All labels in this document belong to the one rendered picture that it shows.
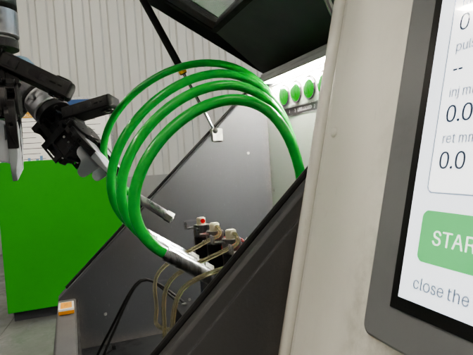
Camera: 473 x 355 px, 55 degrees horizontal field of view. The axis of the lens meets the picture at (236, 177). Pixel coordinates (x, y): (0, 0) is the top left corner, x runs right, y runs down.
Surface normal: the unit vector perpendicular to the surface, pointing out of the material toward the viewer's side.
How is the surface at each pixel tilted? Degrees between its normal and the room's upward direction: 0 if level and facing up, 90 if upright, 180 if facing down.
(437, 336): 76
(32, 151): 90
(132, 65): 90
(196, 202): 90
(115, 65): 90
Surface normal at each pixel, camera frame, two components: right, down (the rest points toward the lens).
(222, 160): 0.34, 0.03
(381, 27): -0.93, -0.16
